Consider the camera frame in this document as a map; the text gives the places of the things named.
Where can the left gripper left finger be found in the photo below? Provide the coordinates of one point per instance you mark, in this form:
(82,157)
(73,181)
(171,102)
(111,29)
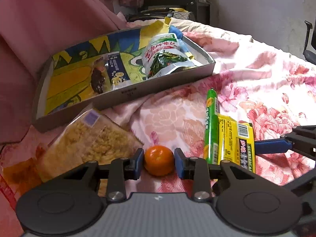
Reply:
(120,171)

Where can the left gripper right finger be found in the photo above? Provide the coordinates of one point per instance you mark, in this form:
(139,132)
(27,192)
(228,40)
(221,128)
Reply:
(197,170)

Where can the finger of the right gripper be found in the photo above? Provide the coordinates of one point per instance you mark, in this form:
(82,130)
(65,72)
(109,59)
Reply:
(272,146)

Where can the orange mandarin fruit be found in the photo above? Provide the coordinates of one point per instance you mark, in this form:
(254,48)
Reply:
(159,161)

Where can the green sausage stick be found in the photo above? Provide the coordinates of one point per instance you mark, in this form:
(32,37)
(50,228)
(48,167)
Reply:
(211,130)

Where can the yellow snack packet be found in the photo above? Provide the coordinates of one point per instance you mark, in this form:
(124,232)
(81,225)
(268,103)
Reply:
(236,143)

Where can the clear bag of noodles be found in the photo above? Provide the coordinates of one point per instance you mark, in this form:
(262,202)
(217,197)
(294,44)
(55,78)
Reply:
(90,137)

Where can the floral pink bedspread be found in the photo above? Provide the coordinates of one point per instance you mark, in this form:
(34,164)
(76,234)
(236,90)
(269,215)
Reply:
(255,83)

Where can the blue dark snack packet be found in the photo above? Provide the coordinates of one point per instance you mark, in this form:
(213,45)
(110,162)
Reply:
(109,74)

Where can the colourful cardboard tray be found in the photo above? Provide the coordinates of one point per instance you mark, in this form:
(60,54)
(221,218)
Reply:
(64,89)

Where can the green white snack pouch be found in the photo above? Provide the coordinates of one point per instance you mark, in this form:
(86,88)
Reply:
(164,55)

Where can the quilted brown bag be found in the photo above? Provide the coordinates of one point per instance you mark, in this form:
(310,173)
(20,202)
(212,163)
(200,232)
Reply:
(161,13)

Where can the pink draped curtain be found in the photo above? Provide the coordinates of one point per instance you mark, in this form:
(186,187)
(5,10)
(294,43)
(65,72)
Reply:
(31,31)

